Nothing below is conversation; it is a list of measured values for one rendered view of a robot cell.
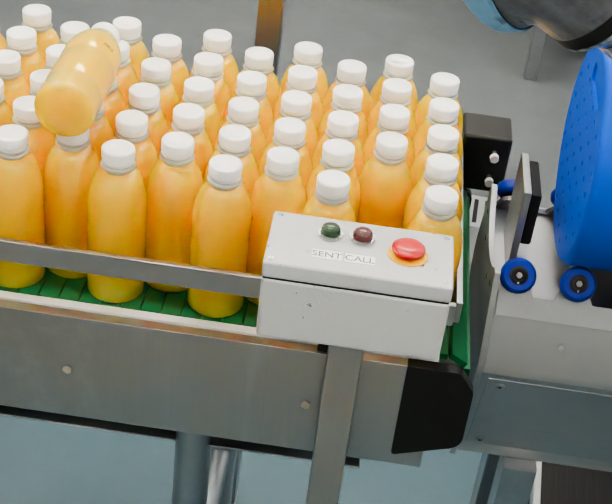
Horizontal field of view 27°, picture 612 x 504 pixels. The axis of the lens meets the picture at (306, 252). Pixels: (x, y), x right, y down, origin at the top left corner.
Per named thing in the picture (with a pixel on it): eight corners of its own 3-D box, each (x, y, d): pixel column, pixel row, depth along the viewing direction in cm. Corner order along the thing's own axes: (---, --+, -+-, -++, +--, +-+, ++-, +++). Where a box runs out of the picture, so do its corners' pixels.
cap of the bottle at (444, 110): (447, 127, 161) (449, 115, 160) (421, 116, 162) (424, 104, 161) (462, 117, 163) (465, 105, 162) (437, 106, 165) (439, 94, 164)
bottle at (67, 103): (20, 107, 144) (63, 37, 159) (66, 148, 146) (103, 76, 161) (60, 71, 140) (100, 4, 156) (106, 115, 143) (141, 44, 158)
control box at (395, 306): (438, 362, 135) (454, 286, 130) (255, 336, 136) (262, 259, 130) (439, 306, 144) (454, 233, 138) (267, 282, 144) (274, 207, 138)
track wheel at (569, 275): (600, 268, 156) (596, 269, 158) (563, 263, 156) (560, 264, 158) (595, 304, 155) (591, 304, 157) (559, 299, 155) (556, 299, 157)
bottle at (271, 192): (284, 271, 163) (298, 148, 152) (305, 303, 158) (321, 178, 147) (233, 279, 160) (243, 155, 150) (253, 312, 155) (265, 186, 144)
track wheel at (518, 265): (539, 260, 156) (537, 260, 158) (503, 254, 156) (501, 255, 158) (534, 295, 156) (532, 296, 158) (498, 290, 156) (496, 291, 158)
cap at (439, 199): (431, 218, 143) (434, 205, 142) (417, 200, 146) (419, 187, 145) (462, 214, 144) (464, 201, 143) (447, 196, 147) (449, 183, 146)
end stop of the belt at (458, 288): (458, 323, 150) (463, 303, 148) (452, 322, 150) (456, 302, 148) (460, 154, 182) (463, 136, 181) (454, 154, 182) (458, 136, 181)
